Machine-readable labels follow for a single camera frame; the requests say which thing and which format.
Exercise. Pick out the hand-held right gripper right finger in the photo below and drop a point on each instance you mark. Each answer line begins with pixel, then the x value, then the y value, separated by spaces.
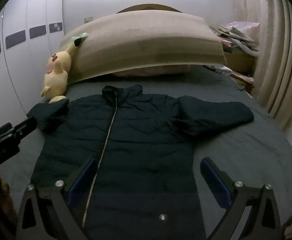
pixel 214 177

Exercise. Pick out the beige headboard cushion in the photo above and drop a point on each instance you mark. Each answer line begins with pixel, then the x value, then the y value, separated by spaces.
pixel 146 42

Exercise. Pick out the dark wooden headboard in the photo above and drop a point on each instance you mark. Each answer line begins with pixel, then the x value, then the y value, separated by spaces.
pixel 148 7

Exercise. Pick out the cream curtain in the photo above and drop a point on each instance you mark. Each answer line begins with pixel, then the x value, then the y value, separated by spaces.
pixel 278 55

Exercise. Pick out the pile of clothes and bags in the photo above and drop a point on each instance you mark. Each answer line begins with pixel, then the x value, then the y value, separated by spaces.
pixel 238 37

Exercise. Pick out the dark quilted jacket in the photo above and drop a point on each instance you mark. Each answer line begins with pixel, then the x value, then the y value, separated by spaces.
pixel 141 140

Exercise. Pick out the wooden nightstand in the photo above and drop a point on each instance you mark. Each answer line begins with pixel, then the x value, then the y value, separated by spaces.
pixel 241 67

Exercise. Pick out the wall socket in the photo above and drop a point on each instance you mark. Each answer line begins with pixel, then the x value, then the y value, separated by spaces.
pixel 88 19

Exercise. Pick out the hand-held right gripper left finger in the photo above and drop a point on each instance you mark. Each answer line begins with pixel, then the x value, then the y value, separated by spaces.
pixel 84 177

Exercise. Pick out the white wardrobe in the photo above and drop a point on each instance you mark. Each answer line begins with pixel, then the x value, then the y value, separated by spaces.
pixel 23 67

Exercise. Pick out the yellow plush toy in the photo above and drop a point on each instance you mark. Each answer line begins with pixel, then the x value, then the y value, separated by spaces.
pixel 56 72

